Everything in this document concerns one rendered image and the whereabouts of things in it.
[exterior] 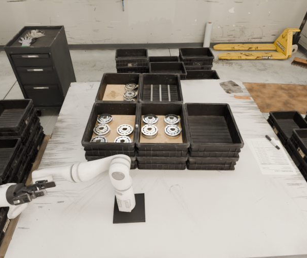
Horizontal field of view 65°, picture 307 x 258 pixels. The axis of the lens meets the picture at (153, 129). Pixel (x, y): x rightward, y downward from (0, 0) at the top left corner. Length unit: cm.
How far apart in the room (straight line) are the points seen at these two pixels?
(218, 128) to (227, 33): 349
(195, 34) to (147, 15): 95
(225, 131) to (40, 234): 119
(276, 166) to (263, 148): 16
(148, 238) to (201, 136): 68
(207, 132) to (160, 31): 333
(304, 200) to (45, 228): 137
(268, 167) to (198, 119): 53
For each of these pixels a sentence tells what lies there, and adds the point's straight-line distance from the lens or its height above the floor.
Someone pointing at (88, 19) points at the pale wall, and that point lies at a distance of 469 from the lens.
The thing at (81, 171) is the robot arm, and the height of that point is 98.
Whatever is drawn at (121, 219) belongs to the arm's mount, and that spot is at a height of 71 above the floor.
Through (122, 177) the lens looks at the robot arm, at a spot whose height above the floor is 99.
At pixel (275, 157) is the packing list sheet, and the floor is 70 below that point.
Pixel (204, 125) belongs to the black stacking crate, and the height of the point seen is 83.
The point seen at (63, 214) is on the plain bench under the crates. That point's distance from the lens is 141.
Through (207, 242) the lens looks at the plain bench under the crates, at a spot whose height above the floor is 70.
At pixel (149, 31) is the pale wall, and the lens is 468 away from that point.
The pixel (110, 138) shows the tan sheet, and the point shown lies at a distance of 152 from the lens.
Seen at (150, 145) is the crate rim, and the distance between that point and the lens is 132.
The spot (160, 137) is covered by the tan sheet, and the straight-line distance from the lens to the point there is 150.
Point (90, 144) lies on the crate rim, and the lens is 137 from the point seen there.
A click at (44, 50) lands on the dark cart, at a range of 273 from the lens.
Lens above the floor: 186
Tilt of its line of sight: 41 degrees down
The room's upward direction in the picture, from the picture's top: 1 degrees clockwise
